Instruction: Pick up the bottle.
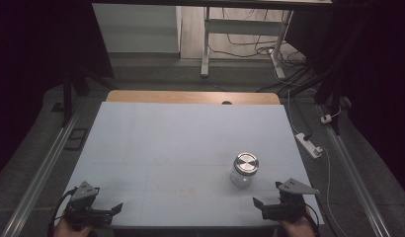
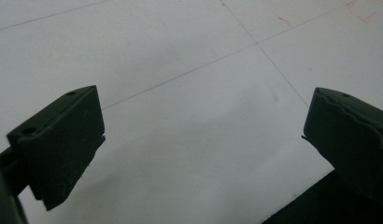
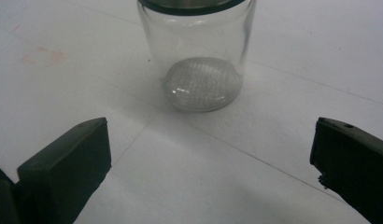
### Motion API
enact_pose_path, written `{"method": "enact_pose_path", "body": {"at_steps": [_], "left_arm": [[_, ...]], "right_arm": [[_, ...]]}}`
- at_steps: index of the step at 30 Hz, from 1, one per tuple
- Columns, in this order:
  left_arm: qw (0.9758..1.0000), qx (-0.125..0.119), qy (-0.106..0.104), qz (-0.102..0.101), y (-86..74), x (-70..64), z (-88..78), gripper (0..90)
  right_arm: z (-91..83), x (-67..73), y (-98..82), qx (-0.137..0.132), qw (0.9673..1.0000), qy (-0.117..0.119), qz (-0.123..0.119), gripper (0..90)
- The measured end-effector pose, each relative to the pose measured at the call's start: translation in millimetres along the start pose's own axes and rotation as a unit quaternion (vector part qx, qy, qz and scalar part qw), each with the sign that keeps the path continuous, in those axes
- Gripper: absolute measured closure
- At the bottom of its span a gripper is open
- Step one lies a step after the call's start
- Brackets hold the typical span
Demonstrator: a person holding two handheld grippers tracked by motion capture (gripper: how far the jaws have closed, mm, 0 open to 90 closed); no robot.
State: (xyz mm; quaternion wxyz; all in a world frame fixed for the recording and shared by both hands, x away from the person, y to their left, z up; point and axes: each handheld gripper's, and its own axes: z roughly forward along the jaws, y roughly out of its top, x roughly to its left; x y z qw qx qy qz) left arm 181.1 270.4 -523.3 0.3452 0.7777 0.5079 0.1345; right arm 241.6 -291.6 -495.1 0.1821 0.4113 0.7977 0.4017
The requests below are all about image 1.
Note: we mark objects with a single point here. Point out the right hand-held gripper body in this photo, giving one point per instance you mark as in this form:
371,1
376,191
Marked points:
286,205

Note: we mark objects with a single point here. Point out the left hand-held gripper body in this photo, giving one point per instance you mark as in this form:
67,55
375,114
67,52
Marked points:
82,207

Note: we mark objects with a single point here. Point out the clear glass jar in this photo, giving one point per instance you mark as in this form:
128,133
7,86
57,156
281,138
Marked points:
240,180

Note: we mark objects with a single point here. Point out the person's right hand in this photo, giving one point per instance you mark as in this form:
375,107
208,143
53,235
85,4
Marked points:
298,227

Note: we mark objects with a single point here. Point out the person's left hand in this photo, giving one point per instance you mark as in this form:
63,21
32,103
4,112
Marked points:
69,231

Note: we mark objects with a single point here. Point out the white power strip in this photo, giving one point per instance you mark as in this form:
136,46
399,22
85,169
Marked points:
308,145

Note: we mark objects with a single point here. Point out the small white adapter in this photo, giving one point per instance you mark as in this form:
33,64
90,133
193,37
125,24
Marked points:
326,118

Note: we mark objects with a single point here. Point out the black metal stand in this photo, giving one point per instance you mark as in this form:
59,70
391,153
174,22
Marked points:
334,95
68,95

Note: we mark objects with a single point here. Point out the black curtain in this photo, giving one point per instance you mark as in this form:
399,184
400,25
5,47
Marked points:
378,82
32,65

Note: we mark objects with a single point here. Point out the white panel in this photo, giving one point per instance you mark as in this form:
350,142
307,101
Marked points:
138,29

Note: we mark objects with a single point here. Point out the aluminium floor rail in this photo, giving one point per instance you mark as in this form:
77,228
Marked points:
39,177
358,177

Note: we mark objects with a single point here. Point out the black rectangular floor frame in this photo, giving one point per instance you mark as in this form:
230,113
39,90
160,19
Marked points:
76,139

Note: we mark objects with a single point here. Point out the white desk frame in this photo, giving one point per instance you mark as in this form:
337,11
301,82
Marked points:
243,27

